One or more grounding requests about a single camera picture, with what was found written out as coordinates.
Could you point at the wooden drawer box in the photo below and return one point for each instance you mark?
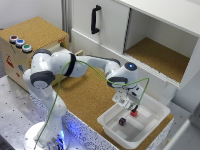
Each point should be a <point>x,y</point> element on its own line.
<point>30,40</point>

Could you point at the blue button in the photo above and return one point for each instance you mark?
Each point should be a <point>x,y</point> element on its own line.
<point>20,42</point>

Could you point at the red button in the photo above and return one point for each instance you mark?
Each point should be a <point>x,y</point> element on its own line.
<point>13,38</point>

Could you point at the pink block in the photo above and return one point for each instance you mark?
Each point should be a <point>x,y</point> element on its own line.
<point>134,113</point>

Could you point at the white sliding door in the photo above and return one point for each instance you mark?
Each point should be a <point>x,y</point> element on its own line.
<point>106,20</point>

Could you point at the purple block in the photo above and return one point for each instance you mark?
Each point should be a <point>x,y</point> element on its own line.
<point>122,121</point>

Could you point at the white cabinet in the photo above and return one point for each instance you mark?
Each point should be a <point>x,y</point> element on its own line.
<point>160,36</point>

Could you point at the white plastic box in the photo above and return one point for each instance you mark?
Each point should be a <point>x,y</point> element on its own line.
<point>140,123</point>

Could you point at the green button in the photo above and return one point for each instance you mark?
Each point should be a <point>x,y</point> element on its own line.
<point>27,48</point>

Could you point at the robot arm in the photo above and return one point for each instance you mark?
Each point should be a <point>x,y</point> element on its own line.
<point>46,66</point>

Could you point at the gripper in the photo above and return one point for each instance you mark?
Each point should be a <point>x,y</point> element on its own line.
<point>127,95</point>

